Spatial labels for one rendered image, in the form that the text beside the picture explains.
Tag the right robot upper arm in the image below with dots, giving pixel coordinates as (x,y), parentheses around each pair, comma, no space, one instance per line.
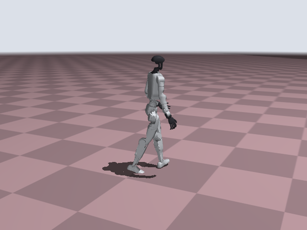
(160,81)

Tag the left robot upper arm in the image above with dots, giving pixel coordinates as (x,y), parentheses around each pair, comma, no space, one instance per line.
(146,88)

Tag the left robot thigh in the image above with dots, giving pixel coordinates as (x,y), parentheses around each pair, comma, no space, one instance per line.
(158,135)

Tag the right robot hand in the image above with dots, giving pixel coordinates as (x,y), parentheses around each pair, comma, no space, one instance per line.
(171,121)

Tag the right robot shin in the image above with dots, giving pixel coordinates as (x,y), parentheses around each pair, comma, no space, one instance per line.
(139,152)

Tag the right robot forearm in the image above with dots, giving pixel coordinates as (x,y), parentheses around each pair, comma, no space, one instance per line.
(163,103)

